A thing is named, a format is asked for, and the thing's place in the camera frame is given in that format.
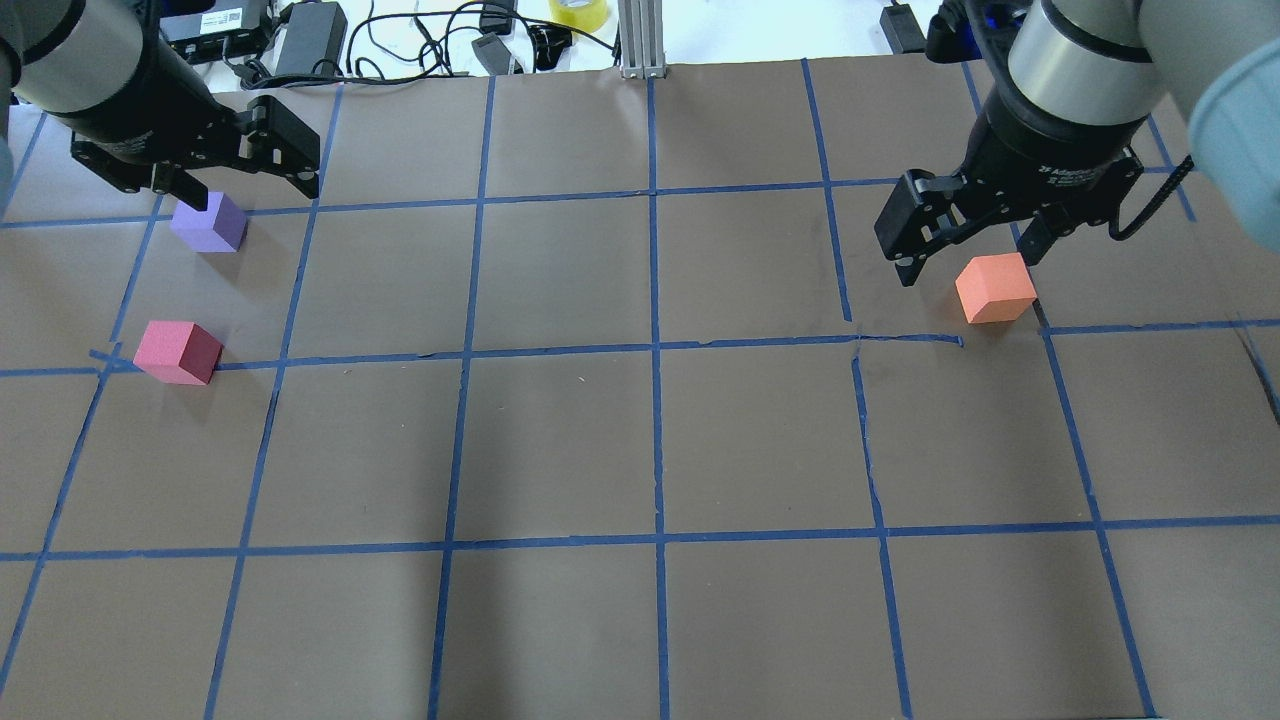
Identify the black power adapter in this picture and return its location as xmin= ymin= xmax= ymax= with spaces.
xmin=273 ymin=1 xmax=347 ymax=76

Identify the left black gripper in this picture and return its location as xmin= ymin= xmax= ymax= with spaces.
xmin=60 ymin=40 xmax=323 ymax=211

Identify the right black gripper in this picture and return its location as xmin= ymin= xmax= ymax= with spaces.
xmin=873 ymin=92 xmax=1140 ymax=287

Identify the pink foam cube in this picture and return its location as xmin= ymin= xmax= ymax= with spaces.
xmin=132 ymin=320 xmax=224 ymax=386

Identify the black device with label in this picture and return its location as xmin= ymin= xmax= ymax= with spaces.
xmin=159 ymin=1 xmax=276 ymax=65

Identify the aluminium frame post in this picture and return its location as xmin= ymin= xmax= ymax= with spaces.
xmin=617 ymin=0 xmax=668 ymax=79

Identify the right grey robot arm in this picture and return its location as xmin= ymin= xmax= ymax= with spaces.
xmin=874 ymin=1 xmax=1279 ymax=287

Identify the small black power brick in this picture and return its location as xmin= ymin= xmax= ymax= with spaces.
xmin=879 ymin=1 xmax=927 ymax=55

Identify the purple foam cube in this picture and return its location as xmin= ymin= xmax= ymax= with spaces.
xmin=169 ymin=192 xmax=248 ymax=254

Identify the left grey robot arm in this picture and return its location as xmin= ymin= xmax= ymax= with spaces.
xmin=3 ymin=1 xmax=321 ymax=210

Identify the orange foam cube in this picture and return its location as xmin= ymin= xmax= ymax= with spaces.
xmin=954 ymin=252 xmax=1038 ymax=325

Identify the yellow tape roll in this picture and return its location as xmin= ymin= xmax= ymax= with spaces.
xmin=547 ymin=0 xmax=609 ymax=33

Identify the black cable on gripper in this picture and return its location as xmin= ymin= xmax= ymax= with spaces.
xmin=1108 ymin=152 xmax=1198 ymax=242

